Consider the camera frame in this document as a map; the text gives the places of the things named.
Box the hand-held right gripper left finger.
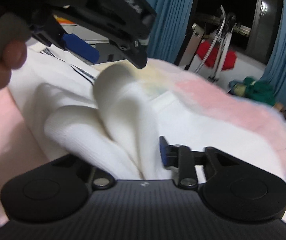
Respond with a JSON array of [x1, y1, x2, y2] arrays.
[[50, 155, 115, 189]]

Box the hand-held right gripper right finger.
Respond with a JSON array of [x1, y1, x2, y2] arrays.
[[159, 135, 240, 189]]

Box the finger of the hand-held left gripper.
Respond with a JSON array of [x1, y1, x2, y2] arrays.
[[108, 34, 148, 70], [30, 15, 100, 63]]

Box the white pants with striped trim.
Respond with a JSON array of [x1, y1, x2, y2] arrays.
[[8, 42, 286, 181]]

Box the mixed clothes pile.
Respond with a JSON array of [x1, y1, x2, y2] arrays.
[[228, 80, 246, 96]]

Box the green clothes pile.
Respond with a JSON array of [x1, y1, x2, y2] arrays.
[[229, 76, 277, 107]]

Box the person's left hand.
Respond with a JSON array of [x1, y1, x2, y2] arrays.
[[0, 41, 28, 118]]

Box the orange tray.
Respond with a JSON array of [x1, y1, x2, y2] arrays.
[[54, 15, 70, 25]]

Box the pastel tie-dye bedspread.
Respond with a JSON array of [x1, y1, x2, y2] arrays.
[[0, 57, 286, 230]]

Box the garment steamer stand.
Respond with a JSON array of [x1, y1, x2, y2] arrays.
[[195, 5, 239, 82]]

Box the red cloth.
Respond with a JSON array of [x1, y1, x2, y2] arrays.
[[197, 41, 238, 71]]

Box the metal railing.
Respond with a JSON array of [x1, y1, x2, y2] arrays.
[[198, 15, 254, 35]]

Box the dark window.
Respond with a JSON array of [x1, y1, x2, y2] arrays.
[[195, 0, 286, 66]]

